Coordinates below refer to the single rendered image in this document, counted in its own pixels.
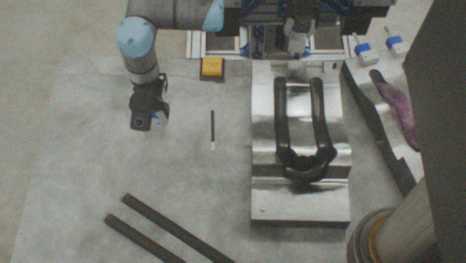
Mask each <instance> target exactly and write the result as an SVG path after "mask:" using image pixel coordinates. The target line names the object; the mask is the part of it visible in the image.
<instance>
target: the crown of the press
mask: <svg viewBox="0 0 466 263"><path fill-rule="evenodd" d="M404 69H405V77H406V81H407V85H408V89H409V97H410V101H411V106H412V109H413V118H414V125H415V129H416V134H417V138H418V143H419V149H420V154H421V162H422V166H423V171H424V179H425V182H426V186H427V191H428V194H429V202H430V207H431V211H432V215H433V223H434V231H435V235H436V240H437V243H438V248H439V255H440V260H441V263H466V0H433V2H432V4H431V6H430V8H429V10H428V13H427V15H426V16H425V18H424V21H423V23H422V24H421V26H420V28H419V30H418V31H417V35H416V37H415V39H414V40H413V42H412V44H411V46H410V48H409V50H408V51H407V55H406V56H405V59H404Z"/></svg>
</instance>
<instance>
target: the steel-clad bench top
mask: <svg viewBox="0 0 466 263"><path fill-rule="evenodd" d="M157 61H158V65H159V68H160V73H165V74H166V77H167V81H168V88H167V91H166V92H165V89H164V91H163V94H165V99H164V102H165V101H167V100H168V101H169V102H170V103H171V106H170V120H169V122H168V124H167V126H166V127H165V135H164V138H163V141H158V140H153V139H148V138H145V137H144V132H143V131H137V130H132V129H131V128H130V121H131V110H130V109H129V99H130V96H131V95H132V94H134V91H133V87H134V86H133V85H132V84H131V81H130V80H129V77H128V74H127V71H126V67H125V66H124V65H123V60H122V58H121V57H69V56H61V57H60V61H59V67H58V70H57V76H56V79H55V82H54V85H53V89H52V98H51V101H50V104H49V107H48V110H47V116H46V120H45V126H44V128H43V133H42V138H41V141H40V144H39V148H38V150H37V156H36V163H35V166H34V169H33V173H32V179H31V181H30V185H29V187H28V192H27V197H26V201H25V206H24V210H23V214H22V219H21V222H20V225H19V229H18V233H17V238H16V240H15V244H14V248H13V251H12V259H11V263H165V262H164V261H161V260H160V259H158V258H157V257H155V256H154V255H153V254H151V253H149V252H148V251H146V250H145V249H143V248H142V247H140V246H139V245H137V244H136V243H134V241H132V240H129V239H127V238H126V237H125V236H124V235H123V234H121V233H119V232H118V231H116V230H114V229H112V227H110V226H108V225H106V224H105V222H103V221H102V217H103V215H104V214H105V213H106V212H107V211H109V212H110V213H112V214H113V215H114V216H115V217H117V218H118V219H119V218H120V219H121V220H122V221H124V222H126V223H127V224H128V225H129V226H132V227H133V228H135V229H136V230H137V231H139V232H141V233H142V234H143V235H145V236H147V237H149V239H152V240H154V241H155V242H156V243H157V244H159V245H160V246H163V247H164V248H166V249H167V250H169V251H170V252H171V253H174V254H175V255H176V256H178V257H180V258H181V259H182V260H184V261H186V262H187V263H214V262H212V261H211V260H208V259H207V258H205V257H204V256H203V255H202V254H201V253H199V252H197V251H195V250H194V249H192V248H191V247H190V246H189V245H186V244H185V243H184V242H183V241H181V240H179V239H178V238H175V237H174V236H173V235H171V234H170V233H169V232H168V231H164V230H163V229H162V228H161V227H159V226H158V225H157V224H155V223H153V222H152V221H150V220H149V219H148V218H146V217H144V216H143V215H142V214H140V213H139V212H137V211H134V210H133V209H131V208H130V207H129V206H128V205H127V204H124V203H122V202H121V201H120V196H121V194H122V192H124V191H127V192H128V193H129V194H130V195H132V196H134V197H135V198H137V199H138V200H140V201H142V203H146V204H147V205H148V206H149V207H150V208H152V209H153V210H156V211H158V212H159V213H161V214H162V215H163V216H164V217H167V218H169V219H170V220H171V221H173V222H174V223H176V224H177V225H179V226H181V227H182V228H184V230H186V231H189V232H190V233H191V234H192V235H194V236H196V237H198V238H200V239H201V240H203V241H204V242H205V243H206V244H208V245H211V246H212V247H213V248H215V249H217V250H218V251H219V252H221V253H223V254H224V255H226V256H227V257H229V258H230V259H232V260H233V261H235V262H236V263H345V262H347V261H346V246H347V243H348V240H349V238H350V236H351V234H353V231H354V229H355V228H356V226H358V224H359V222H360V221H361V220H362V219H363V218H364V217H365V216H367V214H368V213H370V212H371V211H375V210H377V209H379V208H381V207H388V206H396V207H398V206H399V205H400V203H401V202H402V201H403V200H404V197H403V195H402V193H401V192H400V190H399V188H398V186H397V183H396V180H395V179H394V177H393V175H392V173H391V171H390V170H389V166H388V164H387V163H386V161H385V159H384V157H383V156H382V153H381V151H380V149H379V146H376V144H375V143H376V141H375V139H374V137H373V135H372V132H371V130H370V129H369V126H368V124H367V122H366V120H365V119H364V115H363V114H362V112H361V110H360V109H359V107H358V105H357V101H356V100H355V98H354V95H353V93H352V92H351V90H350V87H349V85H348V83H347V81H346V80H345V78H344V76H343V75H344V74H343V72H342V71H341V68H342V66H343V63H344V62H343V61H337V65H338V72H339V80H340V96H341V105H342V120H343V123H344V127H345V131H346V134H347V136H348V138H349V147H350V152H351V161H352V167H351V169H350V173H349V176H348V192H349V206H350V214H351V223H350V224H349V226H348V227H347V229H325V228H290V227H257V226H250V169H251V148H248V147H245V143H248V142H251V70H252V60H226V72H225V80H224V81H199V72H200V59H179V58H157ZM243 65H244V77H243ZM211 110H214V130H215V150H214V151H212V150H211Z"/></svg>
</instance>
